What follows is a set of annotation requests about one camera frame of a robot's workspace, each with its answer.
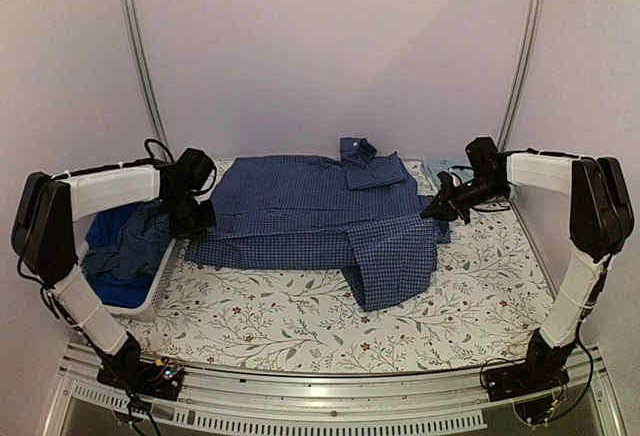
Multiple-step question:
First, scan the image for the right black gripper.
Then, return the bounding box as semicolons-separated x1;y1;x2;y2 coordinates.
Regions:
422;175;507;224

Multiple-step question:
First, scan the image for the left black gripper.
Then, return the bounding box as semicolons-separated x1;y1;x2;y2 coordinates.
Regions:
164;191;217;241

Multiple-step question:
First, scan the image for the light blue t-shirt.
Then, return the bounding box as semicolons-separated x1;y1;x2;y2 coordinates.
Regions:
421;158;474;192

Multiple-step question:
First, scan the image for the dark blue checkered shirt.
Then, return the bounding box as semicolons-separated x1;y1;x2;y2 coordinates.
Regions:
186;138;451;311

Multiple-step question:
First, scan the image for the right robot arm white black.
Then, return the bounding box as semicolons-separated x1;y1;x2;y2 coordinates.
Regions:
421;137;635;392

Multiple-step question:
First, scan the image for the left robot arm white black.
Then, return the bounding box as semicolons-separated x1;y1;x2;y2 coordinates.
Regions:
11;148;217;390

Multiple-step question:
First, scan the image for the slate blue garment in basket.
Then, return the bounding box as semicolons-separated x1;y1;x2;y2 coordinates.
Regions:
82;200;172;281

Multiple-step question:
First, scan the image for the bright blue garment in basket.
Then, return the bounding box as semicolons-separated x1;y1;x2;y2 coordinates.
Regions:
81;204;157;309

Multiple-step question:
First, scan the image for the floral patterned table mat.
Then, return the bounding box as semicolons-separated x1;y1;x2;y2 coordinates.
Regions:
97;158;564;373

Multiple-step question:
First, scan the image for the front aluminium rail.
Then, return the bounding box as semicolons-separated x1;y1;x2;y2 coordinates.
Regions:
43;343;627;435

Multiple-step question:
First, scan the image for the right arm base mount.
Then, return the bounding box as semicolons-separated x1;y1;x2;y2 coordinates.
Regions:
479;358;569;402

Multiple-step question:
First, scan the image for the left aluminium frame post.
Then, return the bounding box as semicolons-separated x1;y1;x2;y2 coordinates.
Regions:
120;0;169;146

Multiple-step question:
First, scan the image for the aluminium frame post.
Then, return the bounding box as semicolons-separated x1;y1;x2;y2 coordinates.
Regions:
497;0;544;150
120;0;169;146

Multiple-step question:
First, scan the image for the right aluminium frame post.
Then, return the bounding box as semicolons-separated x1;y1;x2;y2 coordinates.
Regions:
497;0;544;150

